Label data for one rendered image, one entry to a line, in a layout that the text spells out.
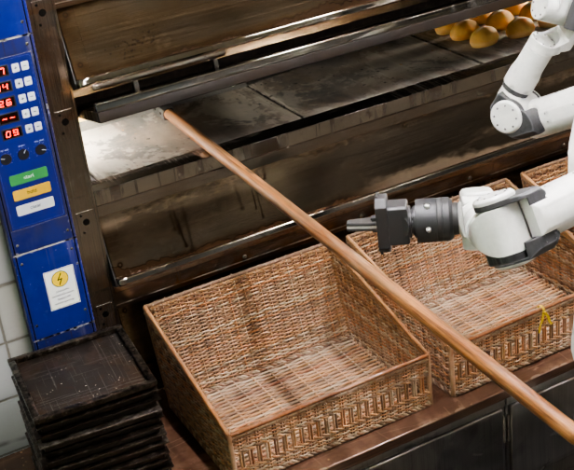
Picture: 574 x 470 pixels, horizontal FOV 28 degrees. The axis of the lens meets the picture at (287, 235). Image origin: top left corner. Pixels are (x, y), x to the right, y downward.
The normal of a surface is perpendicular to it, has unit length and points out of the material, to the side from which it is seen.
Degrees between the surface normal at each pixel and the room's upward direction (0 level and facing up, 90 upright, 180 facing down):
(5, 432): 90
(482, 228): 87
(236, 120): 0
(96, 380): 0
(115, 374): 0
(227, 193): 70
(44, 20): 90
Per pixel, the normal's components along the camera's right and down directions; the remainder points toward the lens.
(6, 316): 0.47, 0.36
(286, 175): 0.40, 0.04
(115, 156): -0.11, -0.88
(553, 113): -0.57, 0.32
